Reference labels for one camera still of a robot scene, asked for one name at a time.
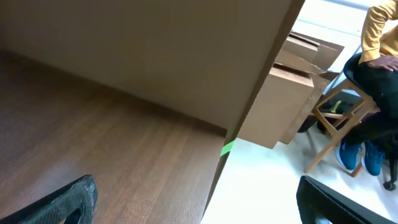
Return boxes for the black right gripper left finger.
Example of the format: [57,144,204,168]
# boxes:
[1,174,98,224]

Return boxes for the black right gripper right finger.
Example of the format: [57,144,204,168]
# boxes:
[296,175,394,224]

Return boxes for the green tape strip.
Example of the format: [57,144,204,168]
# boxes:
[220,141,234,157]

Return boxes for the brown cardboard box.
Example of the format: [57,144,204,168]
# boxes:
[238,67,314,149]

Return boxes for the wooden stool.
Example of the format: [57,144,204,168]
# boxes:
[304,53,379,174]

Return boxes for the seated person yellow shirt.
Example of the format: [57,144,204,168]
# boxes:
[336,0,397,176]

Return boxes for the flat cardboard sheets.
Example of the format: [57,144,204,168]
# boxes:
[274,32,344,144]

